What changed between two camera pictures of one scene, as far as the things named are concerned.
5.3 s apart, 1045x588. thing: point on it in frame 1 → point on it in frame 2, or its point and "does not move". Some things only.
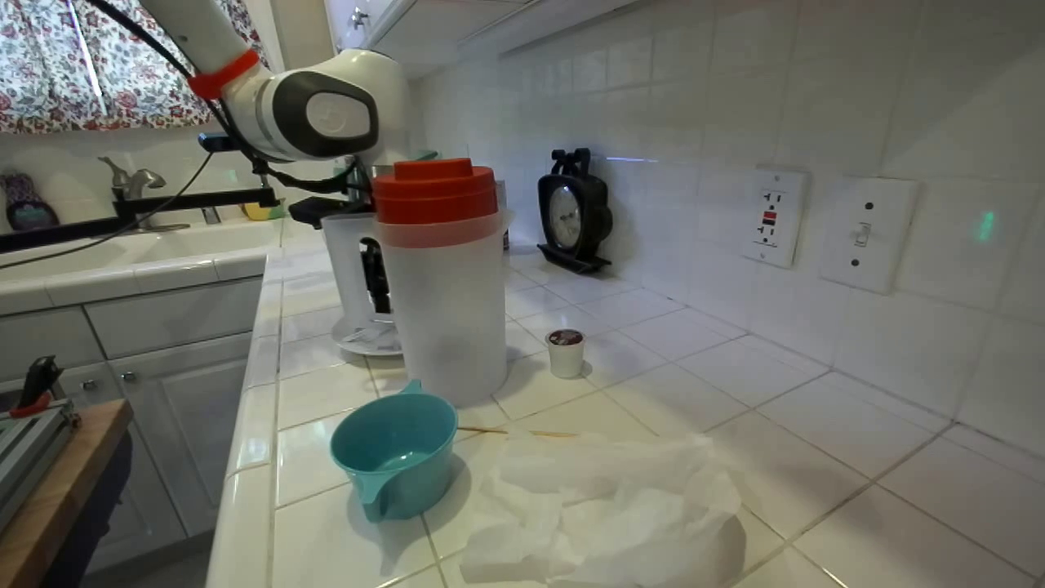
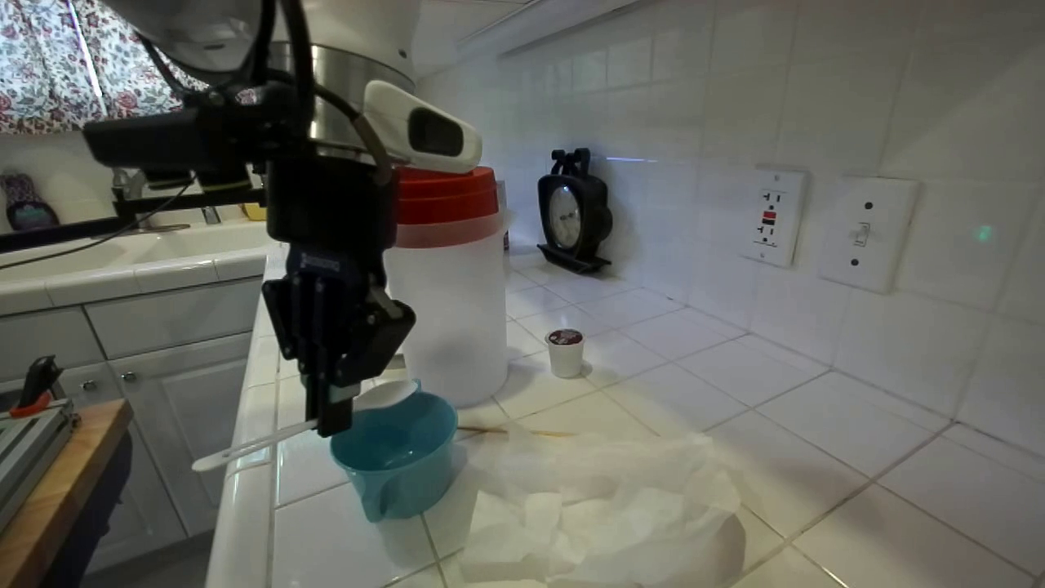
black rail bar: [133, 211] does not move
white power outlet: [777, 196] does not move
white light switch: [866, 230] does not move
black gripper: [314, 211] → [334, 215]
